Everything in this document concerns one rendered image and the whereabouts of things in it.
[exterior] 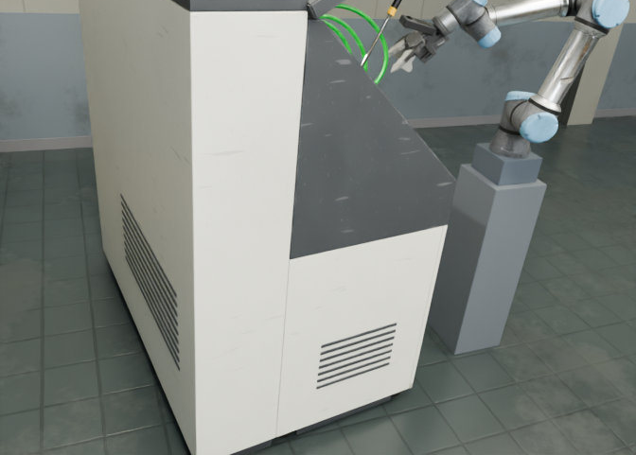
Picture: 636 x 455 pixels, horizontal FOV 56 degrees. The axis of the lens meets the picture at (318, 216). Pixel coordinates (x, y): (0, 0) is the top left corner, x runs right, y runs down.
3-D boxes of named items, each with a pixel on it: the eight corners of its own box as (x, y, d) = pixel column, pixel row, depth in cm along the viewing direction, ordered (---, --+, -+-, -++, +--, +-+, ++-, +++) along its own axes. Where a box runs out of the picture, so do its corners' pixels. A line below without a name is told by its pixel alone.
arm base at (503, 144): (512, 142, 240) (519, 118, 235) (538, 157, 227) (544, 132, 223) (481, 144, 234) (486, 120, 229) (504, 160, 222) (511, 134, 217)
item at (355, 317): (410, 401, 234) (448, 225, 196) (274, 452, 207) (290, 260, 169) (322, 300, 286) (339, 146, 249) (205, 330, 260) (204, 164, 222)
